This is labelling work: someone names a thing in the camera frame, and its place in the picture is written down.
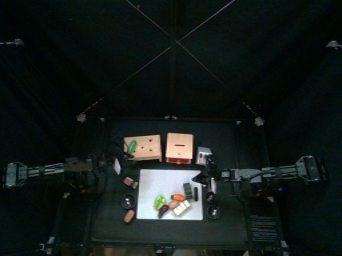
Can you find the small black bowl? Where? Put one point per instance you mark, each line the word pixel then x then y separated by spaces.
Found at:
pixel 210 196

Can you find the wooden box with red drawer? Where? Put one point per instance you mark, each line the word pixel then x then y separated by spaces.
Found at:
pixel 179 146

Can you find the white sushi roll toy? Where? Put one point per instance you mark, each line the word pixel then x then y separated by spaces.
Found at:
pixel 182 207

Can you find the red sausage toy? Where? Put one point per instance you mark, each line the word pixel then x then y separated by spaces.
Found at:
pixel 128 216

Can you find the light green lettuce toy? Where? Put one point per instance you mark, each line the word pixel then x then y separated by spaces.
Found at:
pixel 159 202

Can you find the wooden toy stove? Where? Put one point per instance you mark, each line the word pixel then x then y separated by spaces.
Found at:
pixel 147 149

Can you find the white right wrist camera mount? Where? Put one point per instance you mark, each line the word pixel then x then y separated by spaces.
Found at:
pixel 212 186

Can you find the orange carrot toy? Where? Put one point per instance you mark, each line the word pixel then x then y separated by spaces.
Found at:
pixel 178 197

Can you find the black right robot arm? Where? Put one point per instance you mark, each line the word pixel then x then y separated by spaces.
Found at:
pixel 275 171

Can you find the white cutting board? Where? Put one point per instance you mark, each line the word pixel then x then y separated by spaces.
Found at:
pixel 164 185

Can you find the green pea pod toy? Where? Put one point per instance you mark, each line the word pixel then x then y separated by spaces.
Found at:
pixel 132 146

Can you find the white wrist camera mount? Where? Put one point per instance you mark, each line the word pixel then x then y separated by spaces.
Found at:
pixel 117 166
pixel 212 186

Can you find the purple eggplant toy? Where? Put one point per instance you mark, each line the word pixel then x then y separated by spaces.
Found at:
pixel 163 211

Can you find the black printed label plate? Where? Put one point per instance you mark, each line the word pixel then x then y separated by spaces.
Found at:
pixel 262 231

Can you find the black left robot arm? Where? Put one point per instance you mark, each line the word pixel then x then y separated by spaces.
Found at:
pixel 48 170

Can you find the dark green seaweed sushi toy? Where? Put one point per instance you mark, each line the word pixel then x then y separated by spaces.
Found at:
pixel 187 190

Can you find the red tuna sushi toy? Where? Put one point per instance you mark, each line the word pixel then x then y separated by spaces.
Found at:
pixel 130 182

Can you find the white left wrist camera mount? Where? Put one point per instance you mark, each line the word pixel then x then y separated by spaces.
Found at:
pixel 117 166

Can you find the beige egg toy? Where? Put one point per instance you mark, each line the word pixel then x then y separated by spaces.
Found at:
pixel 172 204

